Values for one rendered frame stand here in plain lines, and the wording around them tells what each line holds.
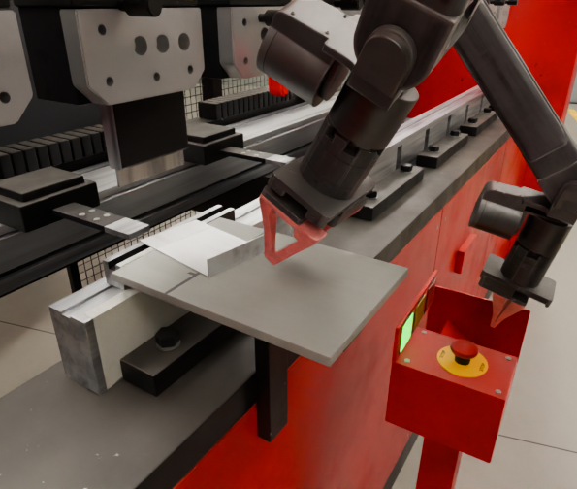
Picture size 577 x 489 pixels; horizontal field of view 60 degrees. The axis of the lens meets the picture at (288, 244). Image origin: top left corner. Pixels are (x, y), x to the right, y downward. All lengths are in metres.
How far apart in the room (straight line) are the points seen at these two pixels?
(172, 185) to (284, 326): 0.56
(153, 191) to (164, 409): 0.47
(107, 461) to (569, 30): 2.36
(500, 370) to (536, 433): 1.11
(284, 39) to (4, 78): 0.21
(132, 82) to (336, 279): 0.27
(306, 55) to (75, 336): 0.36
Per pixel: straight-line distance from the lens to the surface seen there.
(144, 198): 0.92
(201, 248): 0.58
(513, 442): 1.85
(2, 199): 0.76
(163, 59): 0.53
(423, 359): 0.79
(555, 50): 2.55
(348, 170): 0.42
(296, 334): 0.44
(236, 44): 0.62
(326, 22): 0.41
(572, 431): 1.97
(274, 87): 0.64
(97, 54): 0.48
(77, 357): 0.59
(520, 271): 0.79
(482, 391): 0.76
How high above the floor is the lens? 1.26
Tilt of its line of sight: 26 degrees down
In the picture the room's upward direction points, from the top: straight up
